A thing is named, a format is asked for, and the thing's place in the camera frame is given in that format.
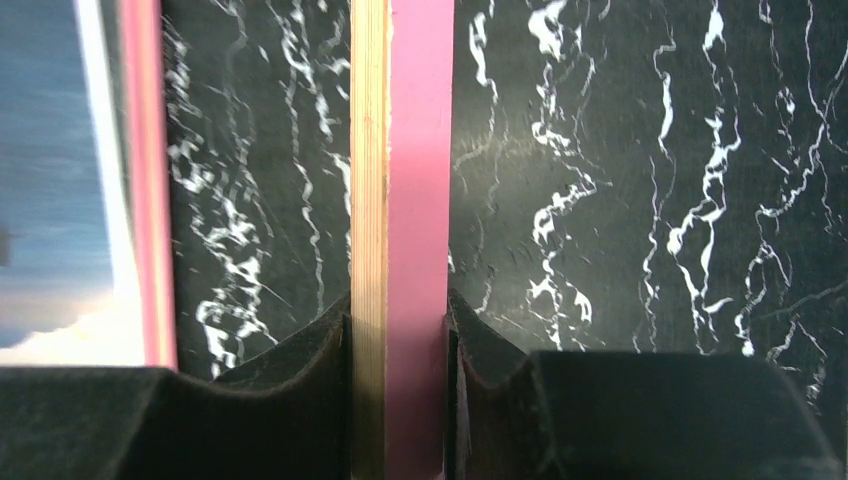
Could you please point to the black marble pattern board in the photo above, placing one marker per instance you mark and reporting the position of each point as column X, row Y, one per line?
column 628, row 175

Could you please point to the landscape photo board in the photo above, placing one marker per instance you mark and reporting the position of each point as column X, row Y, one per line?
column 69, row 291

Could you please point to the pink wooden picture frame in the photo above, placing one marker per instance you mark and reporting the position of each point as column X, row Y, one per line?
column 400, row 132

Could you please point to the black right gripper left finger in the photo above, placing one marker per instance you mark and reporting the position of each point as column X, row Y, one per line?
column 281, row 415

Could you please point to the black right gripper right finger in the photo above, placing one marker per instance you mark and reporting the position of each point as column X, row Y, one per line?
column 620, row 415

